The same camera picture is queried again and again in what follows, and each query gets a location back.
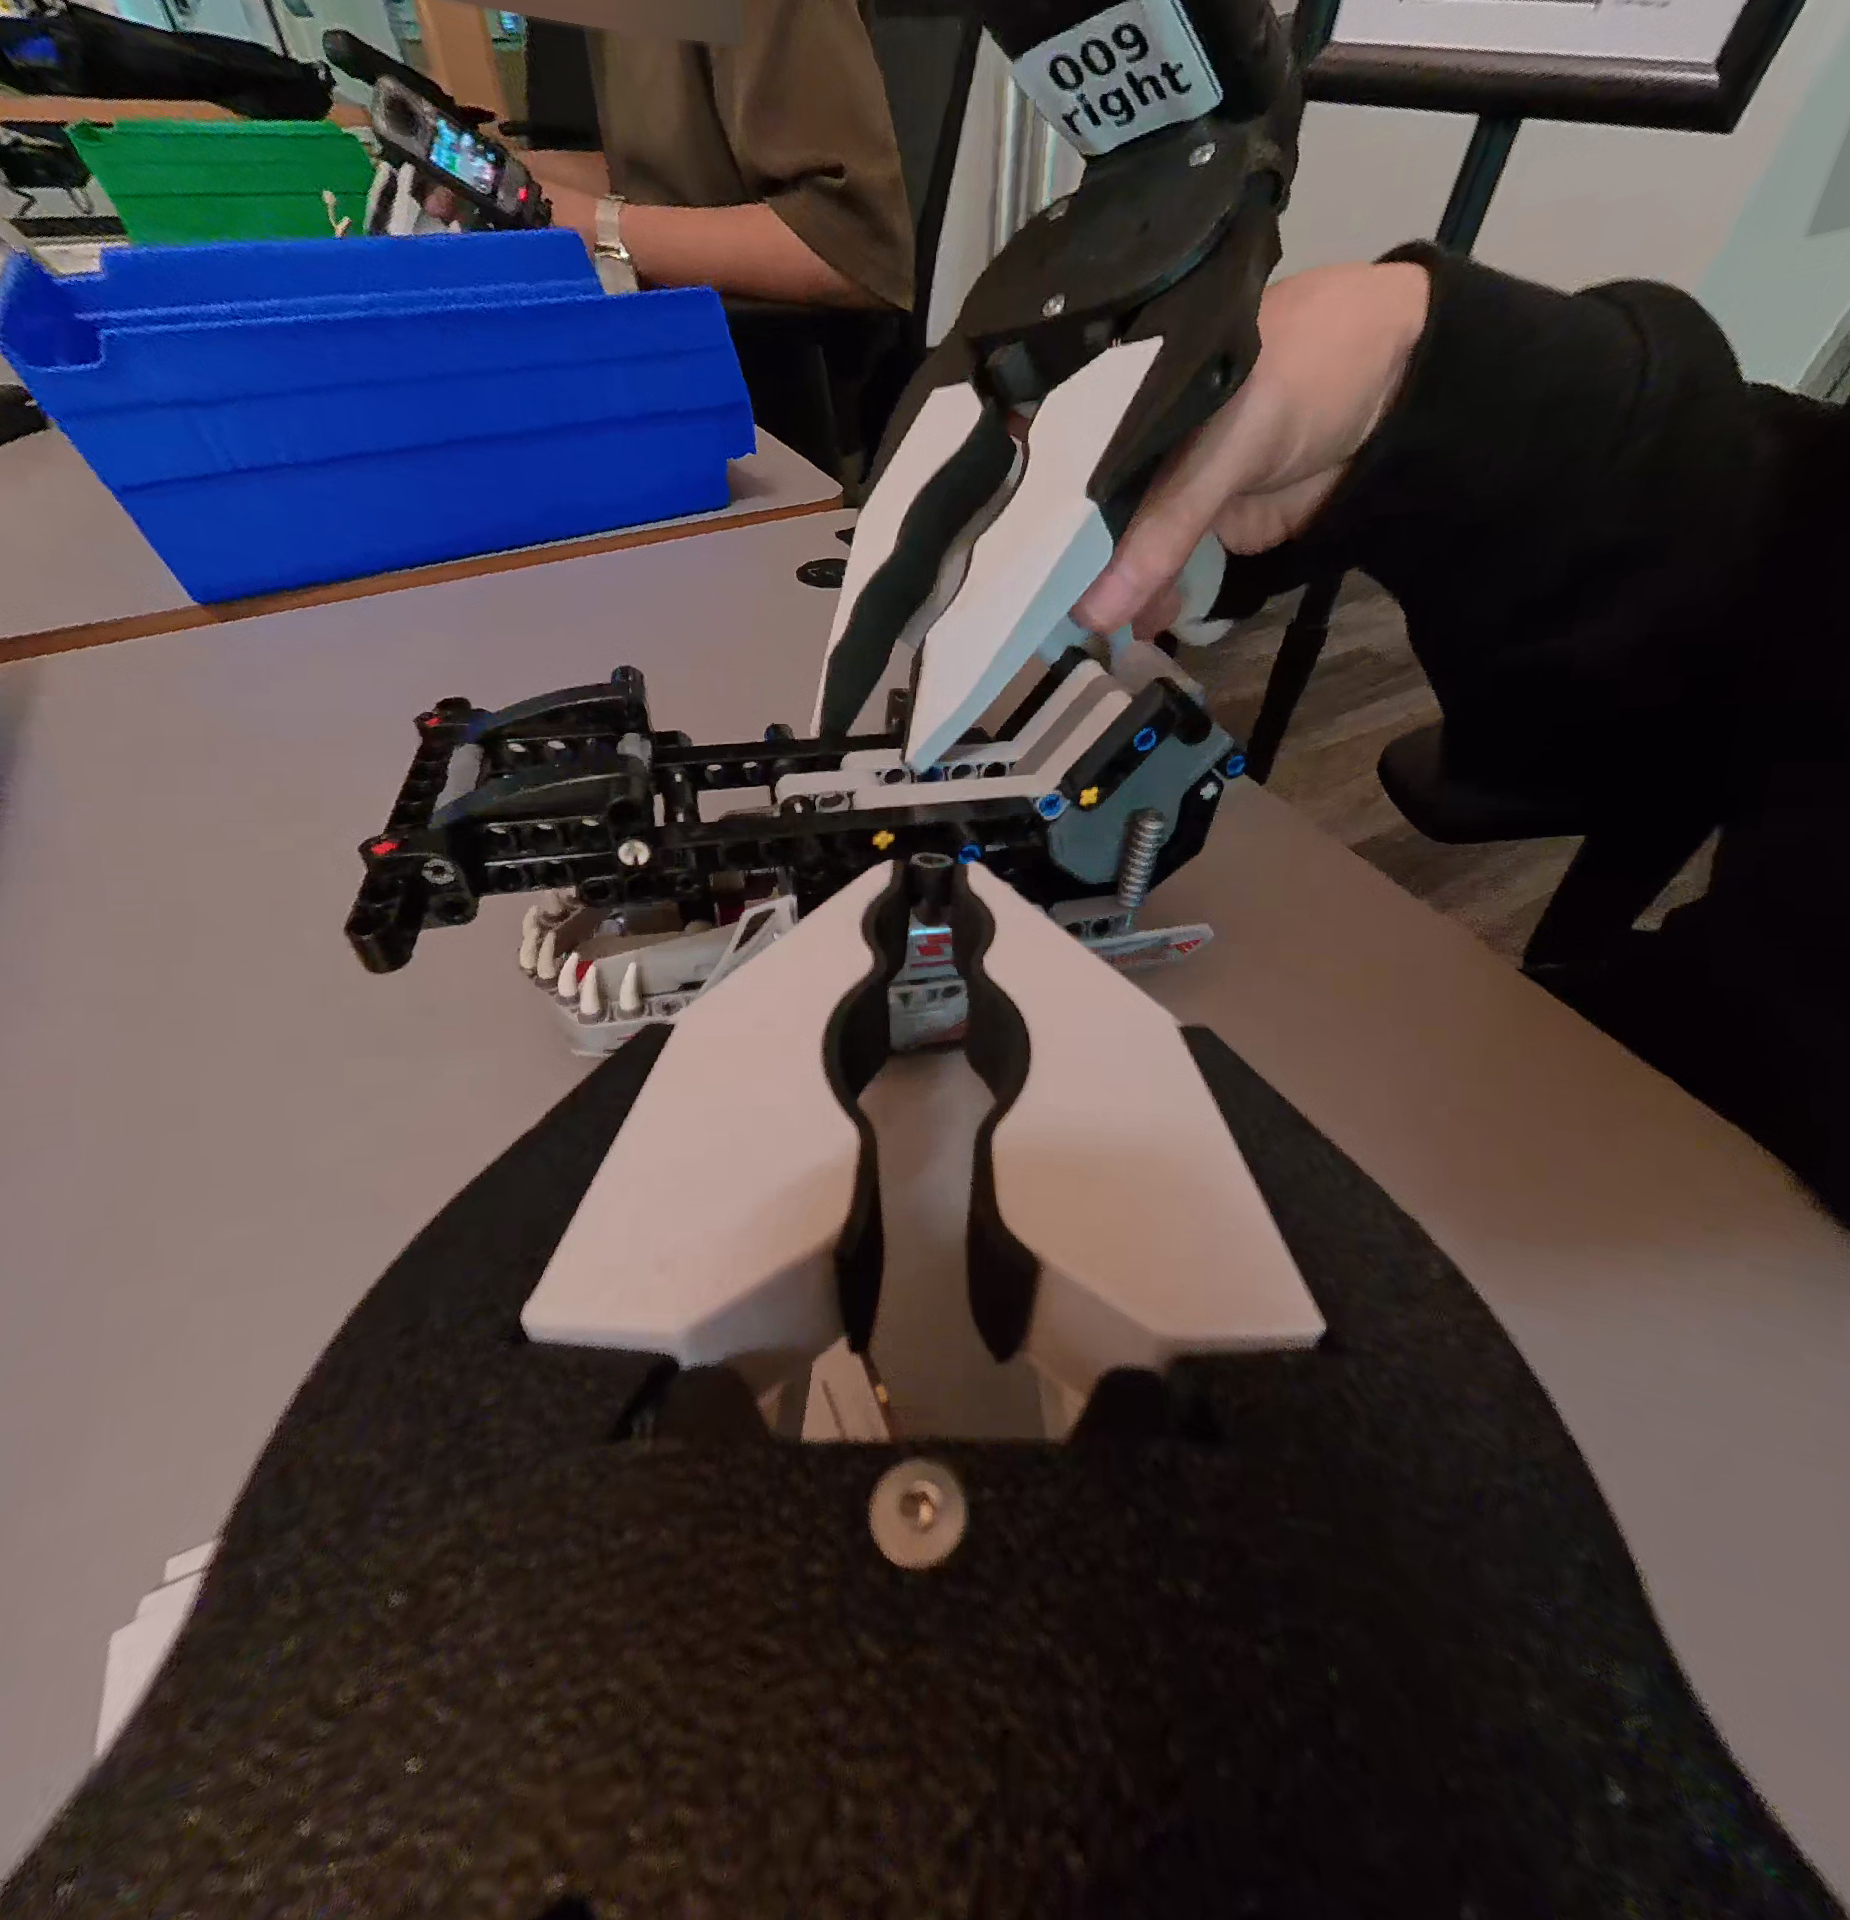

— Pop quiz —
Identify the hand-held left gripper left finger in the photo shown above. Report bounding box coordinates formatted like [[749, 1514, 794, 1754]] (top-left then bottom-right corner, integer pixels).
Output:
[[519, 862, 905, 1437]]

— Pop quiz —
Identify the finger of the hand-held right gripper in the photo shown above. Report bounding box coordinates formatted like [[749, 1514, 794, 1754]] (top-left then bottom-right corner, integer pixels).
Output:
[[902, 337, 1167, 775], [812, 351, 1025, 753]]

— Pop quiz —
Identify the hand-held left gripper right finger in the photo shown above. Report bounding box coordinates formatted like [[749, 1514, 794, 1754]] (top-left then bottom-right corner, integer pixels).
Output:
[[960, 869, 1327, 1428]]

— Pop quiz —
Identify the black pipe piece blue pin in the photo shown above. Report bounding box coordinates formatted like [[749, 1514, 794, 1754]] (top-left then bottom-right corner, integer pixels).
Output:
[[902, 847, 960, 977]]

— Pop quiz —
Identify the brick-built toy truck chassis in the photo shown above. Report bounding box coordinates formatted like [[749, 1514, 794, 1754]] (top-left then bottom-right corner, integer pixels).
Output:
[[344, 665, 1252, 1060]]

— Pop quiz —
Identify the person's right forearm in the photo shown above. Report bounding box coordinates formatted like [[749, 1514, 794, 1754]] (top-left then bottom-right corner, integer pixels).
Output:
[[1208, 239, 1850, 1254]]

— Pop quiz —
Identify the adjacent grey wood-edged desk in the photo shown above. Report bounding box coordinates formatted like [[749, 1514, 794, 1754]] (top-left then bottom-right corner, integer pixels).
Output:
[[0, 337, 850, 673]]

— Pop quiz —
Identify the person's right hand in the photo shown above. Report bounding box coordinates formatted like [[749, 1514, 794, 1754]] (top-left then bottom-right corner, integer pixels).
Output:
[[1081, 262, 1434, 640]]

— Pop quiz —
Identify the black framed board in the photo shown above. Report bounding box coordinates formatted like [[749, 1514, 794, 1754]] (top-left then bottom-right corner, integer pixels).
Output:
[[1296, 0, 1807, 139]]

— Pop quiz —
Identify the blue storage bin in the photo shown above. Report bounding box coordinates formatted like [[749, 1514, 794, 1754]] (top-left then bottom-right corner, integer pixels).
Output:
[[0, 223, 762, 604]]

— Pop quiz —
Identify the black device with screen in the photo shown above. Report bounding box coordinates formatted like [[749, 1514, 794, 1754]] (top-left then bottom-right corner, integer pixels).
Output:
[[322, 25, 555, 239]]

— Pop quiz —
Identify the open instruction booklet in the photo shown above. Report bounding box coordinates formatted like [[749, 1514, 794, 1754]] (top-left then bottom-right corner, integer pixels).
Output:
[[91, 1537, 224, 1761]]

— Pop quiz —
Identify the green storage bin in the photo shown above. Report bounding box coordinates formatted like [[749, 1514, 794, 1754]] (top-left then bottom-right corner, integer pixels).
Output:
[[65, 116, 385, 250]]

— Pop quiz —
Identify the black bag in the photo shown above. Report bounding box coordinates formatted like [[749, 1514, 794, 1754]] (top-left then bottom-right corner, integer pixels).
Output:
[[0, 0, 336, 124]]

